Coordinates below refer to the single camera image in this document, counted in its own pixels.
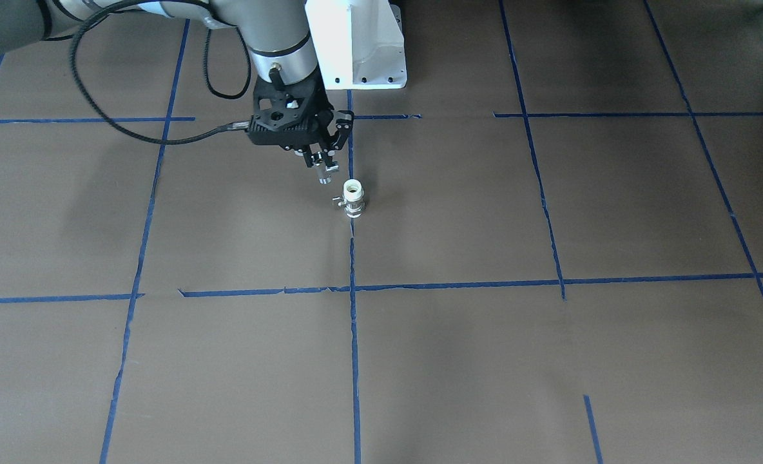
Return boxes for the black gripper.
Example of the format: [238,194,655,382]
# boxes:
[247,68,355,167]

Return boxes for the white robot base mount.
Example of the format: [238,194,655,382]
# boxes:
[304,1,408,90]

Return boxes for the white PPR valve with metal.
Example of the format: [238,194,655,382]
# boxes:
[331,179,366,219]

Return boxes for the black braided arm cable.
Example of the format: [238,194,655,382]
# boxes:
[69,0,255,145]

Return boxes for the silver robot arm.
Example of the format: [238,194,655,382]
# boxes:
[0,1,353,175]

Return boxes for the small metal pipe fitting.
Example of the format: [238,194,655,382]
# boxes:
[312,151,340,185]

